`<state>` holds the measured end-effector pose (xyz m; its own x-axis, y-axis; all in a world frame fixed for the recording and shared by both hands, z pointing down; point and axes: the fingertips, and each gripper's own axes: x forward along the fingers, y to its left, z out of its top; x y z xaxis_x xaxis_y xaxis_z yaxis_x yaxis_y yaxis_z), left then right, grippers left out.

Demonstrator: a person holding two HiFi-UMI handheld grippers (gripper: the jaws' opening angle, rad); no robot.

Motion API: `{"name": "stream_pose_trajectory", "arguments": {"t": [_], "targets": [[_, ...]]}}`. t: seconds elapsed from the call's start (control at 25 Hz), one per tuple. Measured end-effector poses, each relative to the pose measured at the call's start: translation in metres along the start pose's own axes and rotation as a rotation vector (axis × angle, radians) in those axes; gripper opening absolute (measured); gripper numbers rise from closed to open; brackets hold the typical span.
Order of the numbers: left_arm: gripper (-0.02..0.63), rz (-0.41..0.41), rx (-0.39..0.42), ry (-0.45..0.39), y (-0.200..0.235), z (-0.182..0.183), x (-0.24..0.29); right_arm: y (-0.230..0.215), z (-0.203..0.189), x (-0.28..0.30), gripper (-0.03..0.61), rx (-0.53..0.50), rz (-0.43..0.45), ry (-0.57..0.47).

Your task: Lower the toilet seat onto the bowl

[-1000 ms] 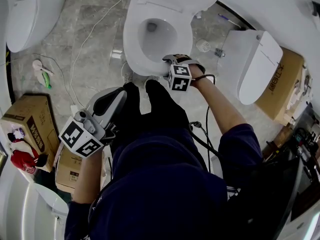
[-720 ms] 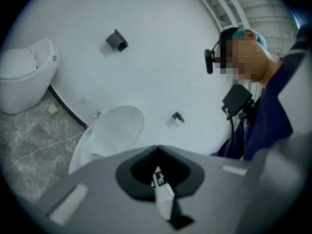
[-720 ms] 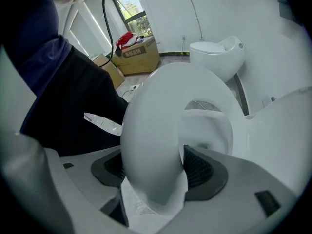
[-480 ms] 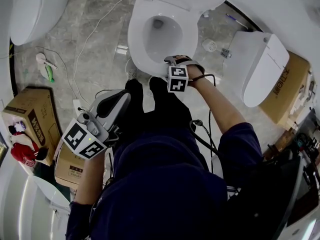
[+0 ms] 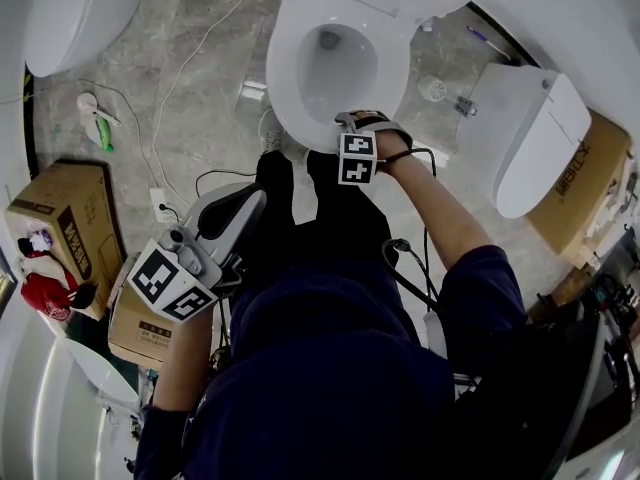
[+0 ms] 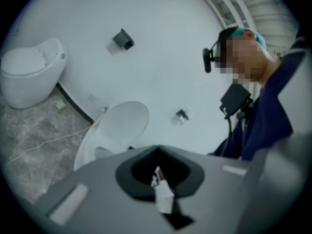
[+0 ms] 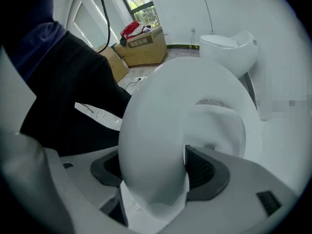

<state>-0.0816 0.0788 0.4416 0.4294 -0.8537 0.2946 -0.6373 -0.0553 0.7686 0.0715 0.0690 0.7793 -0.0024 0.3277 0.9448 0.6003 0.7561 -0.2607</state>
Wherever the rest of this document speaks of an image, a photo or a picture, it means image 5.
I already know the white round-bowl toilet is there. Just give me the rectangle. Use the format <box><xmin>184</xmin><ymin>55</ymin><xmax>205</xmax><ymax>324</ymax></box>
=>
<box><xmin>297</xmin><ymin>22</ymin><xmax>380</xmax><ymax>125</ymax></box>

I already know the white power strip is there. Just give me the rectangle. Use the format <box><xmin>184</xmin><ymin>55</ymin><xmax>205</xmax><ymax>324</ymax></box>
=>
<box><xmin>148</xmin><ymin>186</ymin><xmax>176</xmax><ymax>223</ymax></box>

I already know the blue pen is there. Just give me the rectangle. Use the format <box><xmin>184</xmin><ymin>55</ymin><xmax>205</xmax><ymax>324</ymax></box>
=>
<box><xmin>466</xmin><ymin>25</ymin><xmax>512</xmax><ymax>63</ymax></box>

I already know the person's right forearm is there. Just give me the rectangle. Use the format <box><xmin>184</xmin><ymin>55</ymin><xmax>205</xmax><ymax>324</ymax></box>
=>
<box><xmin>377</xmin><ymin>160</ymin><xmax>494</xmax><ymax>272</ymax></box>

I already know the black backpack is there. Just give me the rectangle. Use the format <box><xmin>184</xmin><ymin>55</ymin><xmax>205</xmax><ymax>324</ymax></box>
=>
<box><xmin>449</xmin><ymin>312</ymin><xmax>606</xmax><ymax>480</ymax></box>

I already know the white round-headed brush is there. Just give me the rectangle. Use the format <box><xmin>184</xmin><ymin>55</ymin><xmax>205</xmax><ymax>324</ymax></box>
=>
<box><xmin>76</xmin><ymin>92</ymin><xmax>123</xmax><ymax>128</ymax></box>

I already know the white closed smart toilet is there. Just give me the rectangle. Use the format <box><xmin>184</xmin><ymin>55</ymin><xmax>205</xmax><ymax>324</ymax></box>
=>
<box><xmin>457</xmin><ymin>62</ymin><xmax>593</xmax><ymax>219</ymax></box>

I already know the thick black gripper cable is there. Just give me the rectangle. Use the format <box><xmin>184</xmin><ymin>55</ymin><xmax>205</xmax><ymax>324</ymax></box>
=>
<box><xmin>377</xmin><ymin>146</ymin><xmax>444</xmax><ymax>317</ymax></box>

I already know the person's navy shirt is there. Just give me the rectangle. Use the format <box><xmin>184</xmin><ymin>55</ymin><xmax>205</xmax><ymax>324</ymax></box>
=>
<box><xmin>133</xmin><ymin>245</ymin><xmax>529</xmax><ymax>480</ymax></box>

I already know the person's left grey shoe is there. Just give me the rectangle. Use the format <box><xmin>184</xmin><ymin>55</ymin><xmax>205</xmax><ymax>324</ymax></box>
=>
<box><xmin>258</xmin><ymin>109</ymin><xmax>286</xmax><ymax>154</ymax></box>

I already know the white round strainer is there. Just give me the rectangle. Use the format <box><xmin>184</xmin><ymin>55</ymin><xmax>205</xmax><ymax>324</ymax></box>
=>
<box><xmin>417</xmin><ymin>74</ymin><xmax>450</xmax><ymax>104</ymax></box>

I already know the white egg-shaped toilet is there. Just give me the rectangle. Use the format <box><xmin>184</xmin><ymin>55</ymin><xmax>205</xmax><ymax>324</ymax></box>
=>
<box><xmin>23</xmin><ymin>0</ymin><xmax>154</xmax><ymax>78</ymax></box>

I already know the cluttered equipment shelf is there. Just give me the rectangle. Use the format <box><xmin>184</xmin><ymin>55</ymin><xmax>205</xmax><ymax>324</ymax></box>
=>
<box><xmin>589</xmin><ymin>247</ymin><xmax>640</xmax><ymax>419</ymax></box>

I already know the window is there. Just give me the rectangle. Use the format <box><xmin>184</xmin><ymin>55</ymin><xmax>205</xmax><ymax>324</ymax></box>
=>
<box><xmin>0</xmin><ymin>247</ymin><xmax>19</xmax><ymax>319</ymax></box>

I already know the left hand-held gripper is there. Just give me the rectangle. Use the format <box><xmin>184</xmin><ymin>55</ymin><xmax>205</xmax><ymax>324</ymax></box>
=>
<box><xmin>126</xmin><ymin>182</ymin><xmax>269</xmax><ymax>323</ymax></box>

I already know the pile of white foam pieces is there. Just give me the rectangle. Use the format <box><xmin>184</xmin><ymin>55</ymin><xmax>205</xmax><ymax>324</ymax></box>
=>
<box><xmin>582</xmin><ymin>157</ymin><xmax>639</xmax><ymax>269</ymax></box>

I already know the large plain cardboard box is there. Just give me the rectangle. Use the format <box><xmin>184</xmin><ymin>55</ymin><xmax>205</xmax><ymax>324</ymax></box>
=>
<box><xmin>524</xmin><ymin>110</ymin><xmax>634</xmax><ymax>269</ymax></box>

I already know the black cap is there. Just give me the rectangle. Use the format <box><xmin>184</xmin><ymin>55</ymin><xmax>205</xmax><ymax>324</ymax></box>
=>
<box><xmin>69</xmin><ymin>282</ymin><xmax>99</xmax><ymax>310</ymax></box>

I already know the red garment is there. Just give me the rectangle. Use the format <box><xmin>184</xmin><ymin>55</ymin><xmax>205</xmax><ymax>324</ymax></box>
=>
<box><xmin>20</xmin><ymin>270</ymin><xmax>81</xmax><ymax>323</ymax></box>

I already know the person's right hand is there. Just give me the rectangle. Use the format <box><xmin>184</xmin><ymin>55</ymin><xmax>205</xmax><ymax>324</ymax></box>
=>
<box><xmin>375</xmin><ymin>134</ymin><xmax>410</xmax><ymax>167</ymax></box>

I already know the white and purple cloth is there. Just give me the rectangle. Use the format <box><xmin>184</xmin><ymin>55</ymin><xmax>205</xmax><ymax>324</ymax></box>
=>
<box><xmin>27</xmin><ymin>230</ymin><xmax>54</xmax><ymax>254</ymax></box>

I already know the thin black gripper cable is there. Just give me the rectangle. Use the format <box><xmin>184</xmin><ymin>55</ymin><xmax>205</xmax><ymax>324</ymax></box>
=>
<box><xmin>194</xmin><ymin>167</ymin><xmax>261</xmax><ymax>199</ymax></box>

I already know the brown-printed cardboard box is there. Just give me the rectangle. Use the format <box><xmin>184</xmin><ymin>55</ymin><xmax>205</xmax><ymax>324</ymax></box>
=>
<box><xmin>4</xmin><ymin>160</ymin><xmax>126</xmax><ymax>322</ymax></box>

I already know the white power cable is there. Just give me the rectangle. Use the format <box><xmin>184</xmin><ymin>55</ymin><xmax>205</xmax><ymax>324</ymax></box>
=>
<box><xmin>148</xmin><ymin>0</ymin><xmax>287</xmax><ymax>204</ymax></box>

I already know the person's left forearm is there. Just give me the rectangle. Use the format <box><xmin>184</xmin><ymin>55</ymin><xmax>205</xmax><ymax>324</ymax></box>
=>
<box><xmin>151</xmin><ymin>300</ymin><xmax>221</xmax><ymax>412</ymax></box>

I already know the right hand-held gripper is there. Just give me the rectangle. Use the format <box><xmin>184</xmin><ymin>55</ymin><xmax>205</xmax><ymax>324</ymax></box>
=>
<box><xmin>334</xmin><ymin>111</ymin><xmax>415</xmax><ymax>186</ymax></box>

